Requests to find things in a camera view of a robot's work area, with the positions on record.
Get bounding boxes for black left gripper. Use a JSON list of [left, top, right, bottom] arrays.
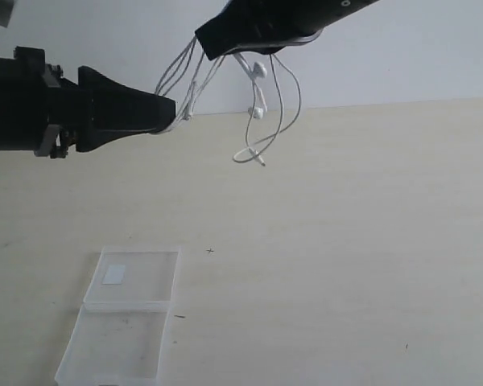
[[0, 47, 176, 158]]

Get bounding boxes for white wired earphones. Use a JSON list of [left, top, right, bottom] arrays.
[[155, 37, 303, 167]]

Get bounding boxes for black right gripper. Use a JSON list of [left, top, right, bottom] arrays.
[[195, 0, 376, 60]]

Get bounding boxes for clear plastic storage case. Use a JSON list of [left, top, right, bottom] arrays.
[[55, 246, 181, 385]]

